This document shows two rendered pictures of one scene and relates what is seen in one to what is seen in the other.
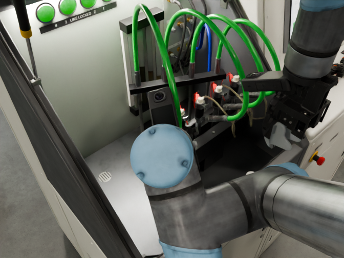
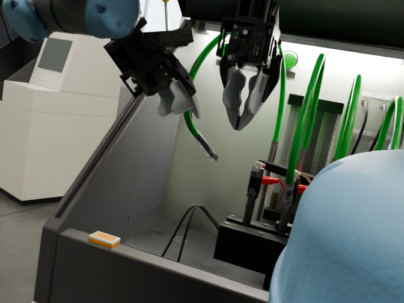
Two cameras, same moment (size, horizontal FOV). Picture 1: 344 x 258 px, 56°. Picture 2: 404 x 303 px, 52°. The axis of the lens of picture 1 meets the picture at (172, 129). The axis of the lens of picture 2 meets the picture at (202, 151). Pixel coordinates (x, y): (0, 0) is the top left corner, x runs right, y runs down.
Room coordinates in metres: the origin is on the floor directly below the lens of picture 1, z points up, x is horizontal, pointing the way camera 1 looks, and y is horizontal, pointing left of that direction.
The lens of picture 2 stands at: (0.11, -0.72, 1.28)
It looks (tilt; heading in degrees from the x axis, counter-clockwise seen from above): 10 degrees down; 58
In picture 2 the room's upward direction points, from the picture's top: 11 degrees clockwise
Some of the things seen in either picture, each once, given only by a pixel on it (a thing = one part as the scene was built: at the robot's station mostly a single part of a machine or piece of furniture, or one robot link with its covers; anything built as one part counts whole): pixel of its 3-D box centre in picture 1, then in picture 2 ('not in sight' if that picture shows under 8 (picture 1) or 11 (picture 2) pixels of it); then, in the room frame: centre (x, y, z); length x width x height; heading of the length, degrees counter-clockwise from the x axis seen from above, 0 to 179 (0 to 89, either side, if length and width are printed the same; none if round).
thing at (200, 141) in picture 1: (204, 142); (291, 270); (0.77, -0.11, 0.91); 0.34 x 0.10 x 0.15; 132
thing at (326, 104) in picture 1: (299, 97); (254, 24); (0.45, -0.23, 1.37); 0.09 x 0.08 x 0.12; 42
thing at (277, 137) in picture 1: (279, 140); (229, 97); (0.45, -0.22, 1.26); 0.06 x 0.03 x 0.09; 42
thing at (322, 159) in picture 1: (318, 159); not in sight; (0.78, -0.55, 0.80); 0.05 x 0.04 x 0.05; 132
